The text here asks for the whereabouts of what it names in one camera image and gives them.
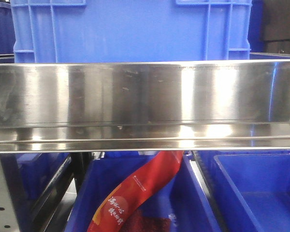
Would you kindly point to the red printed banner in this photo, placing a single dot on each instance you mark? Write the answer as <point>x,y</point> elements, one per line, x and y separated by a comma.
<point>133,191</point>

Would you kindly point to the blue crate on steel shelf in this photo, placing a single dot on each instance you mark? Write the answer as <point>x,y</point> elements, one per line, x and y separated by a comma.
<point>64,31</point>

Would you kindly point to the stainless steel shelf beam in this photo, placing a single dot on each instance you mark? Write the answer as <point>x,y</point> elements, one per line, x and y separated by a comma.
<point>202,105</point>

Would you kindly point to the perforated steel upright post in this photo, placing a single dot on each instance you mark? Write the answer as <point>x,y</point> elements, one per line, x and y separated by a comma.
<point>8,216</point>

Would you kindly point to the blue bin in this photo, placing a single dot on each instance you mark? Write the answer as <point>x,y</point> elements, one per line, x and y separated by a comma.
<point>182,200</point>
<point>252,190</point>

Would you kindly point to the blue bin lower middle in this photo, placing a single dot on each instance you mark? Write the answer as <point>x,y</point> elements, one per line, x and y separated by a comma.
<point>182,200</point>

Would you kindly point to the blue bin lower right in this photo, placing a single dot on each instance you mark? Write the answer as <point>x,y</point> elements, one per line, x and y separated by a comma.
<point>252,190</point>

